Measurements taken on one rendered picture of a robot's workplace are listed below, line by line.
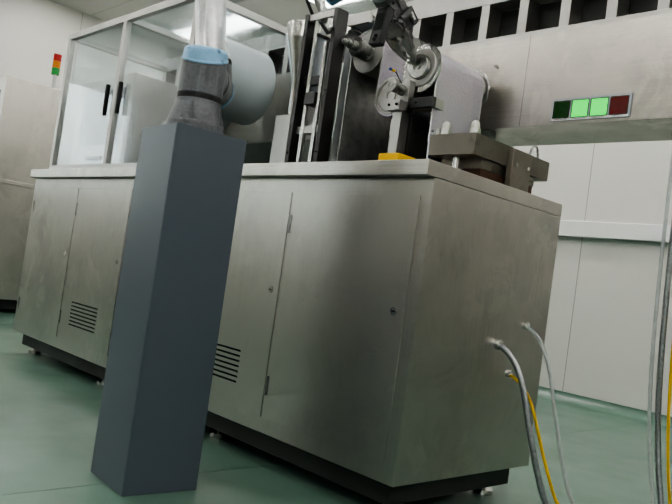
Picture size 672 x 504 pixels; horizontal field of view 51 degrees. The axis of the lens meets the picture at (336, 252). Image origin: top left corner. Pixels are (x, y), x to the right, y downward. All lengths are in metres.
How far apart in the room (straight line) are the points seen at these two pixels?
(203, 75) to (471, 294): 0.89
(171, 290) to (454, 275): 0.71
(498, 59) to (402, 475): 1.40
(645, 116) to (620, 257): 2.57
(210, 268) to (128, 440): 0.45
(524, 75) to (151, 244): 1.31
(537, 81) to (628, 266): 2.45
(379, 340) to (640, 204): 3.11
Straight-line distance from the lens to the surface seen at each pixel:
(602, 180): 4.84
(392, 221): 1.83
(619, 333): 4.68
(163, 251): 1.76
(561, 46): 2.40
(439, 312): 1.82
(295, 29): 2.84
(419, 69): 2.24
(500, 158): 2.11
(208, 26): 2.08
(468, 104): 2.32
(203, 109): 1.86
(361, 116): 2.50
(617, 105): 2.24
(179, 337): 1.80
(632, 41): 2.30
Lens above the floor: 0.59
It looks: 2 degrees up
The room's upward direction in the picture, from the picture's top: 8 degrees clockwise
